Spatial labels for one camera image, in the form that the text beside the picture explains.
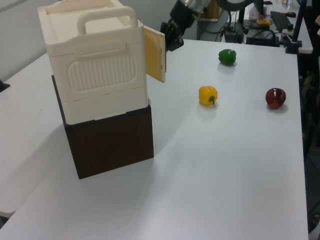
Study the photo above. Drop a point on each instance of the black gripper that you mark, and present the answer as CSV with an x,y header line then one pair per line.
x,y
183,16

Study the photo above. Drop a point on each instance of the cream cabinet door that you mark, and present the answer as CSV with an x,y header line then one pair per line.
x,y
155,55

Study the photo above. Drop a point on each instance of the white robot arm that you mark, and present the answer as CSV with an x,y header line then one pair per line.
x,y
196,3

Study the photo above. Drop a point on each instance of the cream plastic cabinet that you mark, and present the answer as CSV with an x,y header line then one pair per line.
x,y
100,75

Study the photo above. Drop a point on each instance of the green bell pepper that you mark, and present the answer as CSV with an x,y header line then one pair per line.
x,y
227,56

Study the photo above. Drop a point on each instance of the yellow bell pepper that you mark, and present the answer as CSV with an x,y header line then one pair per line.
x,y
207,95

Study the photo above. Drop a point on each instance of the black electronics box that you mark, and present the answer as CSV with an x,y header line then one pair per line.
x,y
262,38

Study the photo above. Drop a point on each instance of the yellow object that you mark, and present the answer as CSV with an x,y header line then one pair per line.
x,y
264,22

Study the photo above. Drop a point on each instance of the black keyboard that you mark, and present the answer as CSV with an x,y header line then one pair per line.
x,y
281,21

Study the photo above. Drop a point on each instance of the dark red bell pepper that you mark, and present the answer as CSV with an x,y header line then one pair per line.
x,y
275,98

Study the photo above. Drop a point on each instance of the black computer mouse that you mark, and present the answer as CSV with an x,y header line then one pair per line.
x,y
291,14

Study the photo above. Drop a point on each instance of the dark brown wooden box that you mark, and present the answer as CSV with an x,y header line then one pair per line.
x,y
110,145

